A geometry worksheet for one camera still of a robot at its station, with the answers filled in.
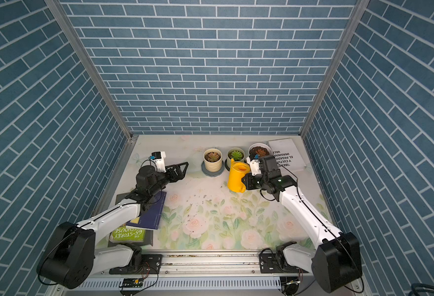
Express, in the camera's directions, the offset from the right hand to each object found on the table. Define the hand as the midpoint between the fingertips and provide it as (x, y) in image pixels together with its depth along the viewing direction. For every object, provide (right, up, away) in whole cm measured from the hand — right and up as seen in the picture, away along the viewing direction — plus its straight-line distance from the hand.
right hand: (245, 179), depth 82 cm
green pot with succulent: (-2, +11, +17) cm, 21 cm away
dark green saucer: (-9, +5, +22) cm, 24 cm away
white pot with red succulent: (+11, +14, +19) cm, 26 cm away
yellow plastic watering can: (-3, +4, +1) cm, 6 cm away
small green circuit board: (-46, -40, -10) cm, 62 cm away
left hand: (-27, +6, +1) cm, 28 cm away
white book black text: (+27, +10, +24) cm, 37 cm away
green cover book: (-50, -21, -7) cm, 55 cm away
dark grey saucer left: (-17, 0, +19) cm, 25 cm away
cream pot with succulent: (-16, +8, +17) cm, 25 cm away
